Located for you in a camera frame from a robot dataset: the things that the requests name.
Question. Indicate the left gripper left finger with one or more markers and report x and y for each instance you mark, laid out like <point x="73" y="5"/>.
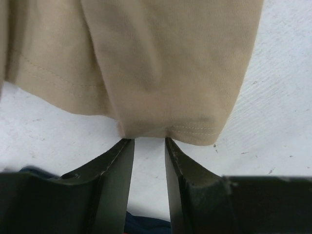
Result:
<point x="91" y="199"/>

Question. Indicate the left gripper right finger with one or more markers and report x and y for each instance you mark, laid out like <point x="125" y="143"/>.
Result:
<point x="202" y="202"/>

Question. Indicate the beige t shirt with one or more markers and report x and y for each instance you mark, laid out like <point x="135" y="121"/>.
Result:
<point x="160" y="68"/>

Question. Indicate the folded navy t shirt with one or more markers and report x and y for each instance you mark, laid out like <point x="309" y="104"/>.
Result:
<point x="133" y="224"/>

